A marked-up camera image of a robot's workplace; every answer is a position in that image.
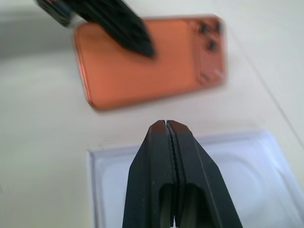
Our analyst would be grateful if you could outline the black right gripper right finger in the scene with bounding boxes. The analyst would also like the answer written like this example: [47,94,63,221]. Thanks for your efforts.
[167,121,245,228]

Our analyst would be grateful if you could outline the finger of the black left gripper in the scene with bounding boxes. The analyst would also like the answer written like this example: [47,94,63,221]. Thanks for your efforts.
[70,0,153,59]
[99,0,154,58]

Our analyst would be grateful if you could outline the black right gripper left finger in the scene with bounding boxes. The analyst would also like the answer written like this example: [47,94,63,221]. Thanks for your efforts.
[122,120,178,228]

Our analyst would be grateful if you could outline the orange smartphone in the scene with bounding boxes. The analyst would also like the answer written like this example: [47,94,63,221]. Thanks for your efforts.
[73,14,229,113]

